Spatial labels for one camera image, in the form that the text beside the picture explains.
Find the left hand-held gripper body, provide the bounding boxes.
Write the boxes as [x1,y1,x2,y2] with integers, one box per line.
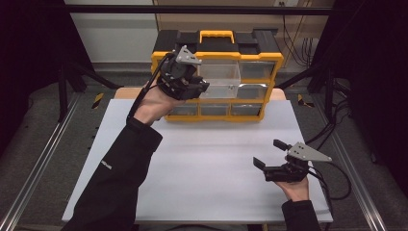
[157,44,203,100]

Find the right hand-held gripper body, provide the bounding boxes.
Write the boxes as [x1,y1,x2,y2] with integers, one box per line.
[263,141,333,183]

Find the clear plastic drawer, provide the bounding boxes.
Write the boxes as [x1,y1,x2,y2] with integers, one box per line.
[199,63,242,99]

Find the yellow drawer organizer cabinet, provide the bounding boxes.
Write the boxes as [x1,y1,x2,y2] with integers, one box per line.
[151,28,285,123]

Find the person's right hand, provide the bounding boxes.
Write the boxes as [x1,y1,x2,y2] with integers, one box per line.
[274,175,310,202]

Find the person's left hand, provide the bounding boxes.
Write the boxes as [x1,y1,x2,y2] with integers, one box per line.
[134,84,186,126]

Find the yellow black tape marker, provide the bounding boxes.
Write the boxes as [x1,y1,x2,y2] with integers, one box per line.
[91,92,105,110]
[296,93,316,109]

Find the set of clear cabinet drawers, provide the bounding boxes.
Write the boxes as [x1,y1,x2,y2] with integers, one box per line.
[166,60,277,117]

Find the black metal stand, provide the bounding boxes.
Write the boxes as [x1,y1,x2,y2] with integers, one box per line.
[276,61,339,120]
[57,61,123,123]

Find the black horizontal bar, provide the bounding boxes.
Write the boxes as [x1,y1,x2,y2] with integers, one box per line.
[64,4,335,16]

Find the black curtain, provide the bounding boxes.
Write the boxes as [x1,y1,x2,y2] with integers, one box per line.
[309,0,408,193]
[0,0,94,155]

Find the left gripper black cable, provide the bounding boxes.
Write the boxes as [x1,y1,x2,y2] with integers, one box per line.
[127,52,176,118]

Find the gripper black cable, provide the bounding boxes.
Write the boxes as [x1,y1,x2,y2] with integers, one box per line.
[127,52,176,118]
[306,161,353,231]

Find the black floor cable bundle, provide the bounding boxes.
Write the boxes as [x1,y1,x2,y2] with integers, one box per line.
[304,78,352,152]

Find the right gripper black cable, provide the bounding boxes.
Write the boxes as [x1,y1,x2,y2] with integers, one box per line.
[306,161,353,231]

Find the aluminium floor rail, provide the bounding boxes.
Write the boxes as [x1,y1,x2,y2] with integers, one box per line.
[0,94,83,231]
[312,94,389,231]

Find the hanging wall cables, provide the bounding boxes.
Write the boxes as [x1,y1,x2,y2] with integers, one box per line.
[281,3,319,67]

